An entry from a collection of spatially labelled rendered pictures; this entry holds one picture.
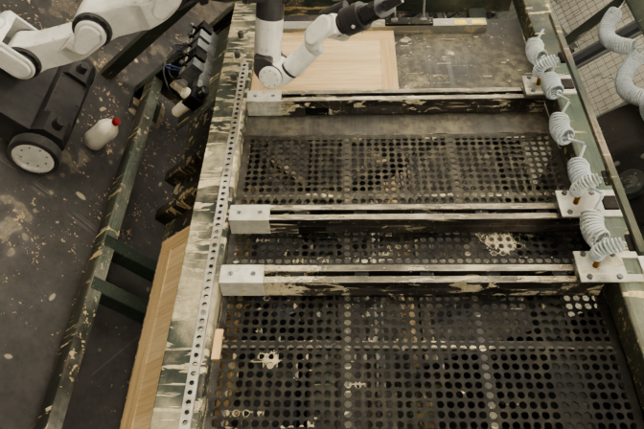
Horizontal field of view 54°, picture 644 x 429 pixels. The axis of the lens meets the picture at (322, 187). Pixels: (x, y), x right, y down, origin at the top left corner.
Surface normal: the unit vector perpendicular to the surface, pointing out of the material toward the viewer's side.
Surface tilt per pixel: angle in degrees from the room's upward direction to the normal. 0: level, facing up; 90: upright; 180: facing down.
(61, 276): 0
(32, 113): 0
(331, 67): 50
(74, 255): 0
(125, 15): 90
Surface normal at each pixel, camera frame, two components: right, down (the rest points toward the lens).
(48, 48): -0.02, 0.76
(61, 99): 0.75, -0.43
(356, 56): -0.04, -0.66
